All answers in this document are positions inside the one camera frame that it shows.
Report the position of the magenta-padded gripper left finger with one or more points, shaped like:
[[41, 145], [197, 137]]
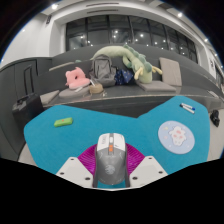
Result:
[[75, 170]]

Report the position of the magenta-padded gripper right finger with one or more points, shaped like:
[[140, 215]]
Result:
[[148, 170]]

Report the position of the grey and white computer mouse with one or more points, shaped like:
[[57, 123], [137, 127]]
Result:
[[111, 163]]

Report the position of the round light blue mouse pad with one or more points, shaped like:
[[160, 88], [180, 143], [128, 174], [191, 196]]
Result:
[[176, 137]]

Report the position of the small green eraser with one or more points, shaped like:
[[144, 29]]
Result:
[[63, 122]]

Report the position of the white marker with black cap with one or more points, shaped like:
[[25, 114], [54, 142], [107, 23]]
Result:
[[187, 109]]

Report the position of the white marker with blue cap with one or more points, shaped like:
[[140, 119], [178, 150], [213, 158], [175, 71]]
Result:
[[189, 106]]

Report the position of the black suitcase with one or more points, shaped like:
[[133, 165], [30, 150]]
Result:
[[27, 110]]

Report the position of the flat grey seat cushion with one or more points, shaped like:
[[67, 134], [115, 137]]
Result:
[[73, 93], [156, 86], [48, 96]]

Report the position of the small beige pouch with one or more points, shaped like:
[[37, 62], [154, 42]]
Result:
[[96, 89]]

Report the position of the small black bag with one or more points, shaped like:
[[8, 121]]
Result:
[[215, 118]]

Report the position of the pink plush cushion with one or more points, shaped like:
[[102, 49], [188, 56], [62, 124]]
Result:
[[76, 79]]

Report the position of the dark blue patterned bag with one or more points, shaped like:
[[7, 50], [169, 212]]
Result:
[[124, 77]]

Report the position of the upright grey back cushion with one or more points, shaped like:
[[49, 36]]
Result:
[[170, 71]]

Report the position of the grey backpack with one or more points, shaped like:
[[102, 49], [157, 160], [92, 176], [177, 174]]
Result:
[[102, 70]]

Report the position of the green dragon plush toy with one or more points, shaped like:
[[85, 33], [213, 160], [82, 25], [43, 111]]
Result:
[[138, 65]]

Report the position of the ceiling lights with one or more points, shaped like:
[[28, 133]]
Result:
[[54, 6]]

